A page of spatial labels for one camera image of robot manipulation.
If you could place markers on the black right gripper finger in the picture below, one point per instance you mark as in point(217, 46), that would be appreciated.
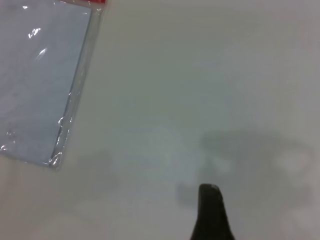
point(212, 215)

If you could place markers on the clear plastic zipper bag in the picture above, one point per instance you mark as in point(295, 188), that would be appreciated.
point(37, 87)

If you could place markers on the white paper sheets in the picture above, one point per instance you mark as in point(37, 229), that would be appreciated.
point(30, 95)

